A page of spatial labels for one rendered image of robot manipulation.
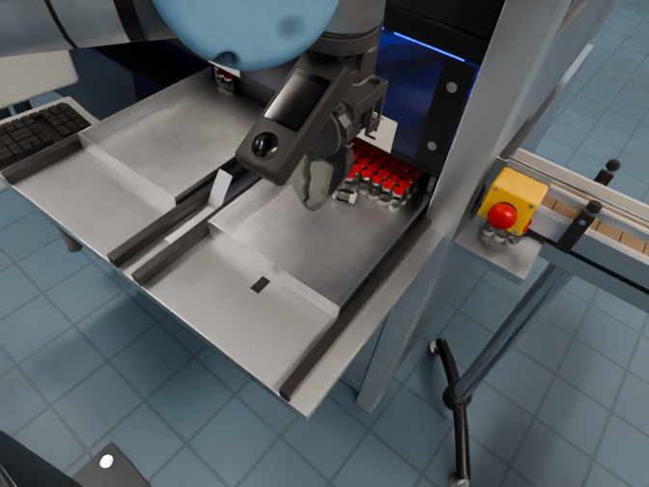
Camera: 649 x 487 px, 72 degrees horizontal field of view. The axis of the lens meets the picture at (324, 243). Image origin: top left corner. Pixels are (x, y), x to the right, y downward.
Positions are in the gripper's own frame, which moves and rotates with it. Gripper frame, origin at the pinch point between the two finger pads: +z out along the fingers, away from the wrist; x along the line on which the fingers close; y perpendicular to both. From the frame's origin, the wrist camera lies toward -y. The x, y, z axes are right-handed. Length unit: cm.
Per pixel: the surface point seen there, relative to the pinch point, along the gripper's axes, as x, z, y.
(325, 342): -7.3, 19.6, -3.4
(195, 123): 44, 21, 21
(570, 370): -62, 110, 86
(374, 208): 2.1, 21.4, 24.9
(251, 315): 4.4, 21.6, -5.7
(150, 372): 53, 110, -6
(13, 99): 88, 28, 5
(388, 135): 3.7, 7.5, 27.4
